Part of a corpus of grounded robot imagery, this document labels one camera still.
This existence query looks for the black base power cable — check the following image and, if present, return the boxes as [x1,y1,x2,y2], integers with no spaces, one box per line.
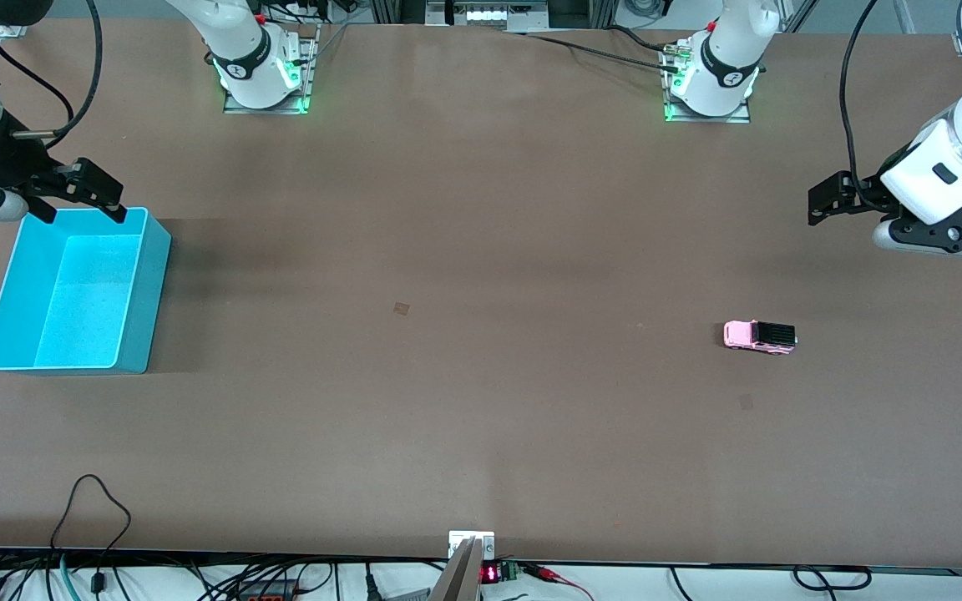
[523,25,682,73]

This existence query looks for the teal cable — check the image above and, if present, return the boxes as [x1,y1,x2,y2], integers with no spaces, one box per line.
[58,553,83,601]

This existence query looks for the grey metal bracket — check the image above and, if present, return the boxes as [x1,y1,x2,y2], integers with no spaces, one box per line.
[429,531,496,601]

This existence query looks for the cyan plastic bin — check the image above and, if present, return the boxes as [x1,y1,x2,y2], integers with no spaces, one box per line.
[0,206,172,375]

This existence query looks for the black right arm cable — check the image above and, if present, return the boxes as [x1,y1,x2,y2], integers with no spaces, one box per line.
[0,0,106,151]

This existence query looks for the white lit control box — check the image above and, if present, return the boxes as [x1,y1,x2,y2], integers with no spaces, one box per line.
[425,0,549,31]

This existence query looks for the thin black looped cable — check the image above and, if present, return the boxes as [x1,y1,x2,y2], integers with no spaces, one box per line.
[49,474,133,553]

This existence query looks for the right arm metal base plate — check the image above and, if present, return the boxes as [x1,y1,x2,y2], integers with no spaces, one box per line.
[222,23,320,115]

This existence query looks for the black coiled cable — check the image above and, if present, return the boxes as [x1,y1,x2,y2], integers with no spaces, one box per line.
[792,565,873,592]

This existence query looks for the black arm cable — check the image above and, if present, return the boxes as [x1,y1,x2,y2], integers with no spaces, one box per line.
[0,0,106,151]
[838,0,898,211]

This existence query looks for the red clip lead wires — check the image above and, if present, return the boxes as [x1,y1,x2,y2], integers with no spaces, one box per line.
[521,563,595,600]

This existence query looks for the pink jeep toy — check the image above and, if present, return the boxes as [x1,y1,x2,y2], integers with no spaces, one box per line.
[723,320,798,356]

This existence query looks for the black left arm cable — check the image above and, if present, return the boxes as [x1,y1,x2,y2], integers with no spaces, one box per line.
[838,0,898,211]

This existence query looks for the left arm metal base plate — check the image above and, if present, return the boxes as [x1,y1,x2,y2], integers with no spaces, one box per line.
[663,42,753,124]

